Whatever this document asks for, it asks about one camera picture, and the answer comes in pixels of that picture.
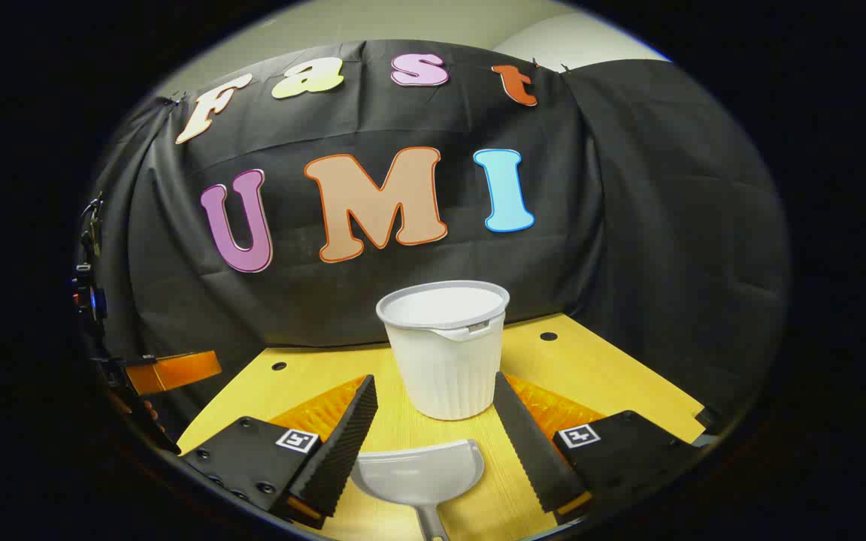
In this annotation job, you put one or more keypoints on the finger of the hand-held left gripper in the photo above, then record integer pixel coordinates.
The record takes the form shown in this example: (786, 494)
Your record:
(177, 372)

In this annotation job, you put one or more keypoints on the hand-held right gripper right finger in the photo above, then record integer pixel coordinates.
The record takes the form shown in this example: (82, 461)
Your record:
(531, 451)

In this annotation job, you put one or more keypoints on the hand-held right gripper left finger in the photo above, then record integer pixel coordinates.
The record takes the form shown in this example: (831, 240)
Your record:
(343, 451)

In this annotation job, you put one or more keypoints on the grey plastic dustpan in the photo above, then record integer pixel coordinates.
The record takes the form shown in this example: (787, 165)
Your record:
(418, 473)

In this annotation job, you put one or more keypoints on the white ribbed garbage bin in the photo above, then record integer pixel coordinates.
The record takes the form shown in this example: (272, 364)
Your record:
(448, 368)

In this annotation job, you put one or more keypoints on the yellow wooden desktop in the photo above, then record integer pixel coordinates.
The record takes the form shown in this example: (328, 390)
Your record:
(598, 376)

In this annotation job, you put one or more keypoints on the black desk edge clamp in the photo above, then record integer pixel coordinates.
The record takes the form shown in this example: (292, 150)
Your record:
(707, 421)

